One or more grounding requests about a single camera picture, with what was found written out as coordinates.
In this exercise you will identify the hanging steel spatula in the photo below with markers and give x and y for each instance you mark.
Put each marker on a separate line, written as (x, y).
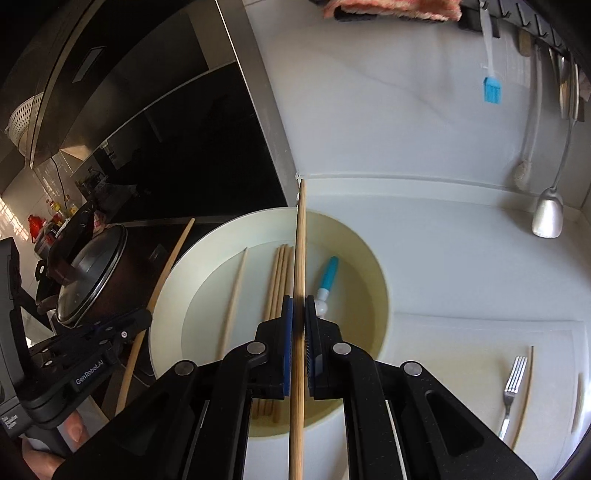
(548, 217)

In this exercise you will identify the black gas stove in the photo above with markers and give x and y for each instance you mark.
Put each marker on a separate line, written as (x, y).
(134, 323)

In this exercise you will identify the dark cooking pot with lid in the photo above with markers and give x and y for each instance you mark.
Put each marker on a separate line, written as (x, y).
(100, 275)

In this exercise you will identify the pink striped cloth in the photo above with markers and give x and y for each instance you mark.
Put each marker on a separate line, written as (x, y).
(426, 10)

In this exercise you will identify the steel fork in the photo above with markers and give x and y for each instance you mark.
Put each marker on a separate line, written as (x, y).
(511, 391)

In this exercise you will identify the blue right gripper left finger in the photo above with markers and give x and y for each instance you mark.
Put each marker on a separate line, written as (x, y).
(273, 377)

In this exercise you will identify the blue handled child spoon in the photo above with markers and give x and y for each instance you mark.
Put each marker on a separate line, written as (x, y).
(328, 278)

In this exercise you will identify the black hook rail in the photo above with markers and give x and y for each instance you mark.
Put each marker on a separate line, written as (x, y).
(543, 21)

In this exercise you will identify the hanging steel ladle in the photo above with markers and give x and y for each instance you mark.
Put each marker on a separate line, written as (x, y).
(565, 70)

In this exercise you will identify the left hand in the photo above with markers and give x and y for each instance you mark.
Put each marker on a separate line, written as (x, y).
(41, 452)

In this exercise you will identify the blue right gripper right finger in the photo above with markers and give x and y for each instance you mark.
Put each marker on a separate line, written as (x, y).
(320, 337)

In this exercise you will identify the white colander basket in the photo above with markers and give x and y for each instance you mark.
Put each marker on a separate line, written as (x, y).
(20, 127)

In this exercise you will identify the white plastic cutting board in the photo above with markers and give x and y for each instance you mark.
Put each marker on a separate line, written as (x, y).
(473, 359)

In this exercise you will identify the white hanging brush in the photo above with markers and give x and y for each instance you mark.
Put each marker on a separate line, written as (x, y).
(523, 169)

